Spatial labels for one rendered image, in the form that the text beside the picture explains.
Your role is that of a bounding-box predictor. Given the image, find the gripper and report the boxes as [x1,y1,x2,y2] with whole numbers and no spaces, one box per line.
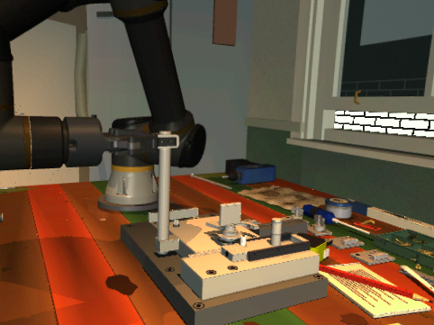
[31,115,159,169]

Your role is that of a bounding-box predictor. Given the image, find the light grey gauge plate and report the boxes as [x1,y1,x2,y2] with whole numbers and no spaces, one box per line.
[218,202,243,228]

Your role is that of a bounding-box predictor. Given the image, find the metal cam fastener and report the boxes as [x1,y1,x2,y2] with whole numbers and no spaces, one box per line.
[205,221,259,245]

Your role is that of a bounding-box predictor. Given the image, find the small grey keeper block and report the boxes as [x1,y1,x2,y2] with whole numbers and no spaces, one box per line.
[221,244,249,263]

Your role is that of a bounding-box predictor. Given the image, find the grey test jig body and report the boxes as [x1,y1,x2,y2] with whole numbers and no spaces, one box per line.
[120,212,330,325]

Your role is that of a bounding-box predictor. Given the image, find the metal fastener on plate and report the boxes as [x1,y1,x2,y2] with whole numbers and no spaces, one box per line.
[306,213,333,239]

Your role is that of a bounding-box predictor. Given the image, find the grey sash window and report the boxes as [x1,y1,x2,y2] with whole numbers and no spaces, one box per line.
[285,0,434,170]

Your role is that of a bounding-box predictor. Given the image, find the grey fastener plate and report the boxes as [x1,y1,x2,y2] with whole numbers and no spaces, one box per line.
[349,248,397,266]
[330,235,366,250]

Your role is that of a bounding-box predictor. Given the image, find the thin metal rod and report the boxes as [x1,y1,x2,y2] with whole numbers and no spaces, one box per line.
[189,173,234,191]

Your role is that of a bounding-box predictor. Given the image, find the grey horizontal bar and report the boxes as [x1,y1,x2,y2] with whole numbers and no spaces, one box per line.
[148,207,200,223]

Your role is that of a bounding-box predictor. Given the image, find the pale blue cabinet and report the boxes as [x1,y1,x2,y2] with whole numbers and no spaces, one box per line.
[86,0,256,183]

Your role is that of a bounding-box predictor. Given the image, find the blue and black box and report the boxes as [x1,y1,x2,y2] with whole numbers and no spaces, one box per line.
[224,158,277,185]

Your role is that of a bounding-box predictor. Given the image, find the brown sign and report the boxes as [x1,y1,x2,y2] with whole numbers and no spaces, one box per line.
[212,0,239,47]

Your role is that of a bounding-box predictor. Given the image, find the grimy beige cloth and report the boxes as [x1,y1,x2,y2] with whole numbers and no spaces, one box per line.
[236,184,329,212]

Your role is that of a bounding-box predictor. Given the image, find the white cylinder knob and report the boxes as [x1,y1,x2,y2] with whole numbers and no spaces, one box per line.
[269,216,285,247]

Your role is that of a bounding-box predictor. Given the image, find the dark grey block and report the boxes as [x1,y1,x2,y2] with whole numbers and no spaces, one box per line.
[252,218,309,239]

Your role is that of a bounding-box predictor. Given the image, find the yellow and black tape measure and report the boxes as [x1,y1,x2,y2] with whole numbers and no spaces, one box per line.
[297,232,330,262]

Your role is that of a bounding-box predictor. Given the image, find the white round tin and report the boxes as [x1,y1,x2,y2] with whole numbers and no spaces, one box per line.
[324,196,354,221]

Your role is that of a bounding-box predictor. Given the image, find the small blue box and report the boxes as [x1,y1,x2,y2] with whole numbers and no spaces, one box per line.
[348,200,369,216]

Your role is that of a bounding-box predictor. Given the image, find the red card with brass hook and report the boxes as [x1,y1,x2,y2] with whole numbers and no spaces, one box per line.
[351,218,382,232]

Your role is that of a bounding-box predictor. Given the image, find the red pencil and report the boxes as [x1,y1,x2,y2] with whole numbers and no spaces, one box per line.
[318,263,432,304]

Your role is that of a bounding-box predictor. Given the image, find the cream notepad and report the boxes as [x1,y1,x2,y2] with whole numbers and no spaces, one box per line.
[317,261,433,320]

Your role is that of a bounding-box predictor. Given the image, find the long white box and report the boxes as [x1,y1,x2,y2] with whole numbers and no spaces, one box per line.
[366,206,434,239]

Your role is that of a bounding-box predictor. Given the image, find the green parts tray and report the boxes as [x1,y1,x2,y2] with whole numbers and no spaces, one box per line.
[372,229,434,271]

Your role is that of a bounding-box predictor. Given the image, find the white folding rule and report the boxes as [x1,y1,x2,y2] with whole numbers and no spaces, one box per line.
[398,264,434,290]

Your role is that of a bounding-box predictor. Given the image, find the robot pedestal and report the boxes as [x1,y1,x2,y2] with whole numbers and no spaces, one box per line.
[97,164,160,212]

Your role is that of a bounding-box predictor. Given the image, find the light grey upright post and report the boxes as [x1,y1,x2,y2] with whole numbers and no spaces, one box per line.
[154,130,181,256]

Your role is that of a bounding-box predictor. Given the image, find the black slotted rail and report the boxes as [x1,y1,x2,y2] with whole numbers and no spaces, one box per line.
[246,240,312,263]

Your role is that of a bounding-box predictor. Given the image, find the blue handled screwdriver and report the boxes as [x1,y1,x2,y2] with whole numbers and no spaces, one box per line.
[302,203,371,236]

